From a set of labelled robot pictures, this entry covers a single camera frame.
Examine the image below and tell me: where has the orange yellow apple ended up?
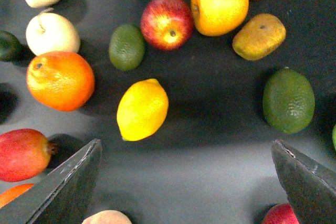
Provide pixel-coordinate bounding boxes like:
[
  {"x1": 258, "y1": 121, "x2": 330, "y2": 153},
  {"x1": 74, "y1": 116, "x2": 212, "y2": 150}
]
[{"x1": 191, "y1": 0, "x2": 249, "y2": 36}]

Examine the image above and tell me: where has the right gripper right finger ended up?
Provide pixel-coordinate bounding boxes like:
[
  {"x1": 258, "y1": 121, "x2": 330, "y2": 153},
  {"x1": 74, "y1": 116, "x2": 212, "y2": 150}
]
[{"x1": 271, "y1": 140, "x2": 335, "y2": 223}]

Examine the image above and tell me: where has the dark green avocado left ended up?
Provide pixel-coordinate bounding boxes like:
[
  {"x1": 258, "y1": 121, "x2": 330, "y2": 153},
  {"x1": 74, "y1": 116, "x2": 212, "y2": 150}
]
[{"x1": 0, "y1": 30, "x2": 22, "y2": 62}]

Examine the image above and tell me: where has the green lime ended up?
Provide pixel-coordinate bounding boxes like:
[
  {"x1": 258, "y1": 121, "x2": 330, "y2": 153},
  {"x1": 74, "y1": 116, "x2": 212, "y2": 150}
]
[{"x1": 109, "y1": 23, "x2": 146, "y2": 71}]

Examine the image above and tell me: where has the green apple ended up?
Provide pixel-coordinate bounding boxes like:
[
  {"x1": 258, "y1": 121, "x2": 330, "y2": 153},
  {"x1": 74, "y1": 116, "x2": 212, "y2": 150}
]
[{"x1": 332, "y1": 125, "x2": 336, "y2": 150}]

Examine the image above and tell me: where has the white pear with stem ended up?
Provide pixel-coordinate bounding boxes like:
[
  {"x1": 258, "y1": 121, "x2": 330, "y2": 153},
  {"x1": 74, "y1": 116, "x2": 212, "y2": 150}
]
[{"x1": 26, "y1": 10, "x2": 81, "y2": 56}]

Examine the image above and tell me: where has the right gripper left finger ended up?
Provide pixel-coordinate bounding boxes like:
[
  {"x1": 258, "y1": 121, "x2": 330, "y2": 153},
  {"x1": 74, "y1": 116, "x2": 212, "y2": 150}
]
[{"x1": 1, "y1": 139, "x2": 102, "y2": 223}]

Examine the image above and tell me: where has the red pomegranate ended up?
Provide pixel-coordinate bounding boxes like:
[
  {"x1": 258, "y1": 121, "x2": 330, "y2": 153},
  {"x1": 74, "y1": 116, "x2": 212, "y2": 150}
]
[{"x1": 1, "y1": 129, "x2": 58, "y2": 182}]

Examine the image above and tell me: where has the red apple near limes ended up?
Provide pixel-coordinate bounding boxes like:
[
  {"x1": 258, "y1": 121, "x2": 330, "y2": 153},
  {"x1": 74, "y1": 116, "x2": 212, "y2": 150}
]
[{"x1": 140, "y1": 0, "x2": 194, "y2": 51}]

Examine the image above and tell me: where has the orange persimmon with leaves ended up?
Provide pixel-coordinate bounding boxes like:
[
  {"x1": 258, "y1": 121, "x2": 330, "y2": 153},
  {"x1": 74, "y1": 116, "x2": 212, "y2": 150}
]
[{"x1": 0, "y1": 183, "x2": 35, "y2": 208}]

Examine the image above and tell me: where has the large orange mandarin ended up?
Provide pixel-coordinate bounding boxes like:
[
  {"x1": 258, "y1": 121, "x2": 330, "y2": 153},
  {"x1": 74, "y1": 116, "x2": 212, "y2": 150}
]
[{"x1": 26, "y1": 51, "x2": 95, "y2": 112}]

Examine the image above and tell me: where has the yellow lemon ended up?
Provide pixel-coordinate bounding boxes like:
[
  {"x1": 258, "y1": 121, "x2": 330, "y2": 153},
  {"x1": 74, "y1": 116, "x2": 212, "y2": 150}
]
[{"x1": 117, "y1": 78, "x2": 169, "y2": 142}]

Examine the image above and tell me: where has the peach fruit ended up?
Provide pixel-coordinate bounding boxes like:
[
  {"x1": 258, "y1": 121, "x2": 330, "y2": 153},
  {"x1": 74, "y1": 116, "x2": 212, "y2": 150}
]
[{"x1": 82, "y1": 210, "x2": 132, "y2": 224}]

